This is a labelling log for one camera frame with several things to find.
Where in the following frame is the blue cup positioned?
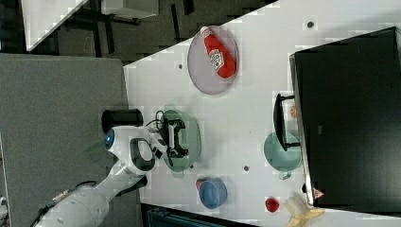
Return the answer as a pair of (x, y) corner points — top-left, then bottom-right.
(198, 179), (228, 209)

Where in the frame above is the grey round plate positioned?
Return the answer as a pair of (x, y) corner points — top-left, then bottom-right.
(187, 26), (239, 95)

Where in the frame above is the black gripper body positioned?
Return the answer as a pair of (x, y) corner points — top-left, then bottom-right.
(159, 122), (175, 157)

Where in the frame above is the light green mug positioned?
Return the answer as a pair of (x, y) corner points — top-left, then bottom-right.
(264, 132), (302, 180)

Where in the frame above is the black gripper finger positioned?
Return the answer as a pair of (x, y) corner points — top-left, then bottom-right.
(168, 148), (189, 158)
(168, 119), (185, 130)

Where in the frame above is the silver black toaster oven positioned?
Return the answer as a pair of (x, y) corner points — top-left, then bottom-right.
(273, 26), (401, 217)

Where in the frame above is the small red strawberry toy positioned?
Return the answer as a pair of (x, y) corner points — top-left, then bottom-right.
(265, 198), (280, 213)

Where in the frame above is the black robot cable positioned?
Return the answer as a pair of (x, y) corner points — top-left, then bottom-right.
(145, 110), (166, 131)

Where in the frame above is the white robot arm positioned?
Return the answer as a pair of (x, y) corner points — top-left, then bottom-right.
(29, 119), (185, 227)

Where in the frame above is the green oval plastic strainer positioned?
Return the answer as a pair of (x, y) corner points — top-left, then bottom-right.
(161, 109), (201, 178)

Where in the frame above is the red ketchup bottle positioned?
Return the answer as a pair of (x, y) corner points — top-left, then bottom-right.
(200, 26), (236, 79)

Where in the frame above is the peeled banana toy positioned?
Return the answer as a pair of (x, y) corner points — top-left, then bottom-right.
(284, 194), (325, 227)

